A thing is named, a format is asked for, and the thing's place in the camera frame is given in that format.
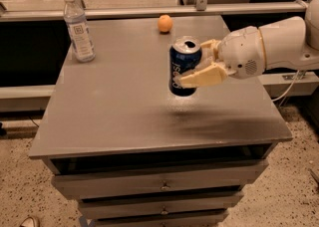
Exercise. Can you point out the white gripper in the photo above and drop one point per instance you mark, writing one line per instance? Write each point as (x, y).
(240, 53)

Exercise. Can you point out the blue pepsi can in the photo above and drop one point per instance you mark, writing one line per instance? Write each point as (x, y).
(184, 55)

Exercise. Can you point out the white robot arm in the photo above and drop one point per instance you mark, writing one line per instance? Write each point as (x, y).
(291, 43)

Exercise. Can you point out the orange fruit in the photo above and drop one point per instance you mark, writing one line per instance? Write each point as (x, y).
(165, 23)

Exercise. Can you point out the grey drawer cabinet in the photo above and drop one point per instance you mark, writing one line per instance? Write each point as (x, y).
(117, 113)

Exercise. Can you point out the clear plastic water bottle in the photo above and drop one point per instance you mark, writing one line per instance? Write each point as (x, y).
(75, 18)

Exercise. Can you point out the middle grey drawer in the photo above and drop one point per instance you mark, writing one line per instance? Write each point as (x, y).
(159, 205)

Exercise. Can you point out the grey drawer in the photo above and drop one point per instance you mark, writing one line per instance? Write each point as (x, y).
(159, 205)
(156, 180)
(205, 217)

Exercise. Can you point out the top grey drawer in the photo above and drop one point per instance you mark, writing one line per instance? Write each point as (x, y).
(156, 180)

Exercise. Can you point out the bottom grey drawer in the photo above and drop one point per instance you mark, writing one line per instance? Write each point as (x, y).
(205, 217)

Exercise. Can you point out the white shoe tip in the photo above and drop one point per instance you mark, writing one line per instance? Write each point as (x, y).
(30, 222)

